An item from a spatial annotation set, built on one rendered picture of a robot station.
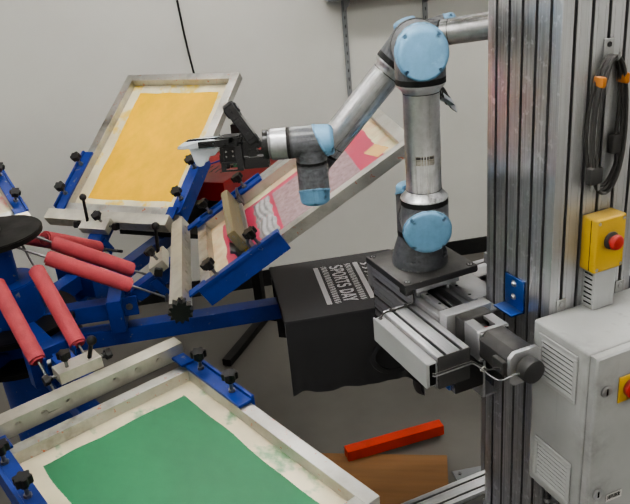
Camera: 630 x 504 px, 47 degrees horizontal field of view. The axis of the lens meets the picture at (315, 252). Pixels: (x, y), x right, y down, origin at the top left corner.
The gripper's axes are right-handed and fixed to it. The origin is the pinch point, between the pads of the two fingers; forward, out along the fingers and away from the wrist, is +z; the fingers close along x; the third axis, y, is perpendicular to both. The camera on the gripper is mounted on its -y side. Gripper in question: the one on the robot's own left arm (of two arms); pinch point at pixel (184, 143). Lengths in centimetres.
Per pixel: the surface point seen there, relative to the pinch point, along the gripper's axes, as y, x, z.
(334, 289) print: 64, 69, -31
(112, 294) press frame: 55, 58, 43
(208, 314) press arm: 67, 64, 13
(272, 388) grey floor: 147, 163, 6
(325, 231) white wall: 98, 283, -24
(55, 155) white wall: 30, 247, 127
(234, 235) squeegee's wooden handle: 35, 44, -2
